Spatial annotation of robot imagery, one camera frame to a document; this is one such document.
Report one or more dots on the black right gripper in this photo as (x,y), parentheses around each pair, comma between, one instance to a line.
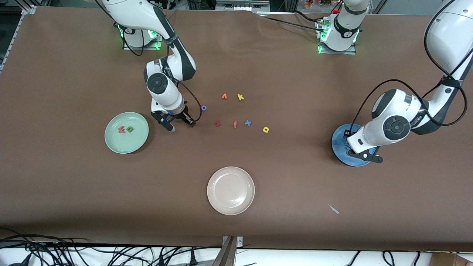
(183,115)

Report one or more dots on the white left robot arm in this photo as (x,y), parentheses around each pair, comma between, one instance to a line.
(391,107)

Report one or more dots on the blue plate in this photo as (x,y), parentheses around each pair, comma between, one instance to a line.
(338,144)

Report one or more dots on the green plate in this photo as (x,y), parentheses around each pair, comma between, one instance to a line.
(118,142)

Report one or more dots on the small white paper scrap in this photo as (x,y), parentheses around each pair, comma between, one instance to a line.
(333,209)

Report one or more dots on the beige plate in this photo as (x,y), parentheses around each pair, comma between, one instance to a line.
(231,190)

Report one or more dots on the grey metal box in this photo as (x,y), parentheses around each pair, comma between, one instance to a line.
(240,4)

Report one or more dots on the brown table cover sheet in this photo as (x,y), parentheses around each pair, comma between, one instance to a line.
(74,184)

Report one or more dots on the colourful flowers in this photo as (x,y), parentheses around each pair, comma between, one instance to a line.
(317,3)

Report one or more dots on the black power plug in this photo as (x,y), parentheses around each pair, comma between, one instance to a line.
(192,258)

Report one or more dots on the cardboard box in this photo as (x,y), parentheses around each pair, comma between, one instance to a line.
(451,260)

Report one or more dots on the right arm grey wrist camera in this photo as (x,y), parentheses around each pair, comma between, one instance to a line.
(170,126)

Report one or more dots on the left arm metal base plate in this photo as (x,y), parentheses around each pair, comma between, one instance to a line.
(340,52)

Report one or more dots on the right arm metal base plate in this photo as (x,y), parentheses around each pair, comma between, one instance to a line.
(147,47)

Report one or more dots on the grey metal bracket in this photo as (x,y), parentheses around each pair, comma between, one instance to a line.
(229,253)

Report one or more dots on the aluminium frame rail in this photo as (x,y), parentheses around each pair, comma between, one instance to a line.
(29,10)

